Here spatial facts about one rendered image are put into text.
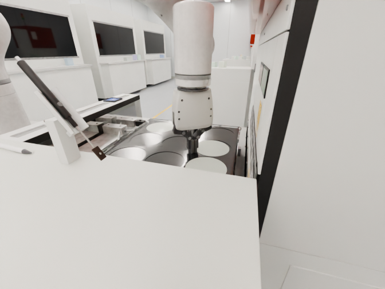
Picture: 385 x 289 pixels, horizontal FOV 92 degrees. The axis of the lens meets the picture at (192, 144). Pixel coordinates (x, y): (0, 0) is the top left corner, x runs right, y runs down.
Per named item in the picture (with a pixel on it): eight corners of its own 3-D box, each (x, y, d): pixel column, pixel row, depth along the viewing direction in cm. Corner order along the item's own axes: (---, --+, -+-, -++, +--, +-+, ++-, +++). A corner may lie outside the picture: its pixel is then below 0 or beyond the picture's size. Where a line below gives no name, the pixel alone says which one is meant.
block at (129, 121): (138, 124, 76) (137, 117, 75) (134, 127, 73) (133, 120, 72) (122, 122, 78) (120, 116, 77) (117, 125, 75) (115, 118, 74)
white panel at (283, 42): (252, 115, 106) (265, 34, 88) (258, 242, 36) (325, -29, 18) (247, 114, 107) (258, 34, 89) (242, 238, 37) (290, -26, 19)
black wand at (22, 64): (10, 59, 28) (12, 54, 28) (19, 59, 29) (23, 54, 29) (99, 161, 33) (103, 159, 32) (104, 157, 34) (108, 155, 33)
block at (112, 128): (128, 132, 69) (126, 124, 68) (122, 135, 67) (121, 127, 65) (109, 129, 71) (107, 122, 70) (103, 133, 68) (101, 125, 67)
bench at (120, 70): (148, 89, 613) (141, 16, 523) (114, 102, 459) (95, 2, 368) (120, 88, 639) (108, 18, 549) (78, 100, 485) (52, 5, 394)
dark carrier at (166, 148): (238, 129, 68) (239, 128, 67) (230, 191, 38) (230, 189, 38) (152, 121, 76) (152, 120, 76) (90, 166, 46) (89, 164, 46)
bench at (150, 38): (172, 79, 802) (170, 25, 712) (154, 87, 648) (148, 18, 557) (149, 79, 828) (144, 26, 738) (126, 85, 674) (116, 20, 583)
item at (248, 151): (249, 136, 74) (253, 113, 70) (249, 226, 36) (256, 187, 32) (244, 135, 74) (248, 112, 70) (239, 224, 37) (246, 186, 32)
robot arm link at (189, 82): (204, 71, 48) (204, 83, 49) (171, 71, 45) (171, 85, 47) (219, 74, 41) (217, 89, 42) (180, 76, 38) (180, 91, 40)
